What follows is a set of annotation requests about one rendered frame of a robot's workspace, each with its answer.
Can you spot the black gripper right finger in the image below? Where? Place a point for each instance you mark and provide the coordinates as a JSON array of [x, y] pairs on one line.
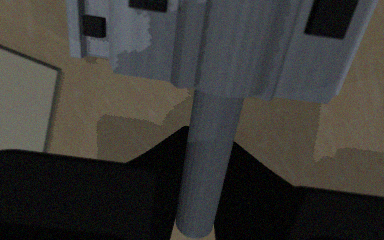
[[257, 204]]

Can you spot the grey metal shaft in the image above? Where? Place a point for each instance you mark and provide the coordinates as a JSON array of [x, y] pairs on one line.
[[213, 124]]

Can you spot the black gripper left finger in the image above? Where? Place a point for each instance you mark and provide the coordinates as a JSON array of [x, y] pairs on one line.
[[137, 199]]

